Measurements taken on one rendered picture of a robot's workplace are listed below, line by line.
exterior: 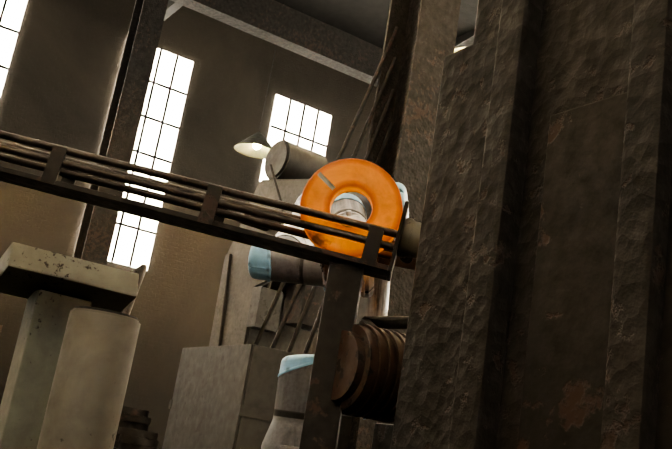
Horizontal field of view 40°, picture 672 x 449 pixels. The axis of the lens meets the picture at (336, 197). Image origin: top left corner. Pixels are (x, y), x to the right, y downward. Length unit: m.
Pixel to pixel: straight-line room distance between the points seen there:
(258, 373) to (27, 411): 2.84
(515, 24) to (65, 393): 0.92
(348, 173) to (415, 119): 3.47
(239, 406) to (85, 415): 2.92
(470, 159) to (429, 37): 3.95
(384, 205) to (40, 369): 0.71
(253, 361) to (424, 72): 1.77
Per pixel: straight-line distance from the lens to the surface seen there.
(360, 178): 1.37
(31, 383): 1.72
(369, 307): 2.06
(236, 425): 4.45
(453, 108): 1.17
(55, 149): 1.44
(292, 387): 2.10
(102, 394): 1.56
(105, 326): 1.56
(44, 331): 1.72
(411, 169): 4.75
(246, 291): 7.33
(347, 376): 1.28
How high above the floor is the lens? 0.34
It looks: 16 degrees up
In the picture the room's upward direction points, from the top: 9 degrees clockwise
